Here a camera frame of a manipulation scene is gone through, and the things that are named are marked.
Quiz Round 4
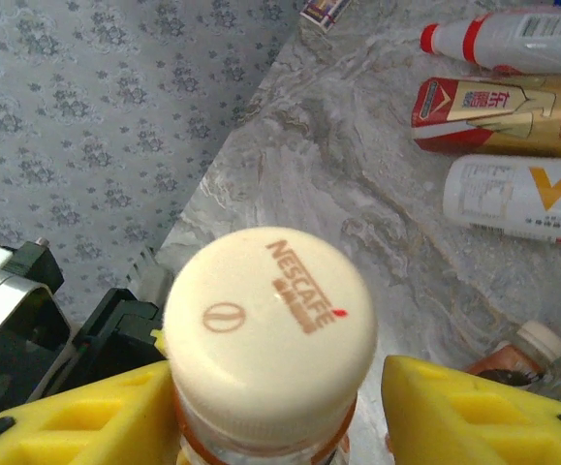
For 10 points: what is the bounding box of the red yellow carton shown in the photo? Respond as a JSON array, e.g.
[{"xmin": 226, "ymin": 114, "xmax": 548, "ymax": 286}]
[{"xmin": 410, "ymin": 75, "xmax": 561, "ymax": 160}]

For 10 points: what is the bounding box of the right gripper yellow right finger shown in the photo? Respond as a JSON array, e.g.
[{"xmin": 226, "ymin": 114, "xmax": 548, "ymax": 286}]
[{"xmin": 381, "ymin": 355, "xmax": 561, "ymax": 465}]

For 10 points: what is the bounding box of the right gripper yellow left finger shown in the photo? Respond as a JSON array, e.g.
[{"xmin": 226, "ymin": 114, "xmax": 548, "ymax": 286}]
[{"xmin": 0, "ymin": 360, "xmax": 179, "ymax": 465}]

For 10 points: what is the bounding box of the white bottle red cap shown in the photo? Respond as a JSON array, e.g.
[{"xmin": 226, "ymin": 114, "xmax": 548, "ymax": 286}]
[{"xmin": 420, "ymin": 8, "xmax": 561, "ymax": 77}]

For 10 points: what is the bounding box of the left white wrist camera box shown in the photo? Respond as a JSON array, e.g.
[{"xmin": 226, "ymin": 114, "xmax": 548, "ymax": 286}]
[{"xmin": 0, "ymin": 225, "xmax": 76, "ymax": 425}]

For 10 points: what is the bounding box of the white bottle orange V print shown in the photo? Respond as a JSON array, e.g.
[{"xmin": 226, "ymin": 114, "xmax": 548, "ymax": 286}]
[{"xmin": 442, "ymin": 153, "xmax": 561, "ymax": 248}]

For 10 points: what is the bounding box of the copper label coffee bottle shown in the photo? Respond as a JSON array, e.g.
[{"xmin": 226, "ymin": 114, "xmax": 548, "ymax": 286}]
[
  {"xmin": 463, "ymin": 319, "xmax": 561, "ymax": 388},
  {"xmin": 161, "ymin": 226, "xmax": 379, "ymax": 465}
]

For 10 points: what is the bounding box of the small printed card box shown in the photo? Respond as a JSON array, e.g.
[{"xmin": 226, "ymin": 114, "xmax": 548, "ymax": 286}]
[{"xmin": 299, "ymin": 0, "xmax": 352, "ymax": 34}]

